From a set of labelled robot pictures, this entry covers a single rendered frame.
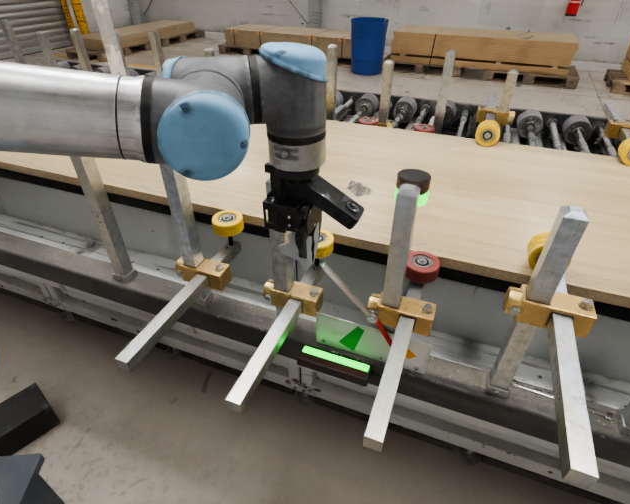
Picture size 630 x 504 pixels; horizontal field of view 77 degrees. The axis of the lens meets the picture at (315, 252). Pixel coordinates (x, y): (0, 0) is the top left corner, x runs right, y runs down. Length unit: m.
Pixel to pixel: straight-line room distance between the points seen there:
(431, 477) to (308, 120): 1.34
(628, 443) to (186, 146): 0.95
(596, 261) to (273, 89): 0.82
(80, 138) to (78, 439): 1.52
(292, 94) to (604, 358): 0.96
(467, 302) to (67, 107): 0.93
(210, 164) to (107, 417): 1.53
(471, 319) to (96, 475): 1.36
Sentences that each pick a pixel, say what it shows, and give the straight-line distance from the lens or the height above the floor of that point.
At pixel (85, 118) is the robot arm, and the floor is 1.33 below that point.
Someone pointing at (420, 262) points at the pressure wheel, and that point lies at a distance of 0.92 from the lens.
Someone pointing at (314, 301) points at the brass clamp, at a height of 0.83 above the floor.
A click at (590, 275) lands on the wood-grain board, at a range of 1.04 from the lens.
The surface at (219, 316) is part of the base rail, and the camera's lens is 1.08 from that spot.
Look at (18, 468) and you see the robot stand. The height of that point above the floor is 0.60.
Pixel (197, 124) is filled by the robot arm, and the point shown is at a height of 1.32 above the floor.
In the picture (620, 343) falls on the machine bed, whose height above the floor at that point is 0.73.
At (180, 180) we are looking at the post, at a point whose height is 1.06.
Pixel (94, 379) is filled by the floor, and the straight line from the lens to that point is 2.02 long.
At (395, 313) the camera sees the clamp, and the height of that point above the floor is 0.86.
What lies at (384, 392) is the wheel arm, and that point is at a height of 0.86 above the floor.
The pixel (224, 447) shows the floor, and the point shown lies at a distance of 1.67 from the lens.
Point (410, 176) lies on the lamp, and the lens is 0.74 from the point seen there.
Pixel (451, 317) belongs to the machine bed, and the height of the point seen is 0.68.
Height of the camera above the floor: 1.46
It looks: 37 degrees down
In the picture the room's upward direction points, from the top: straight up
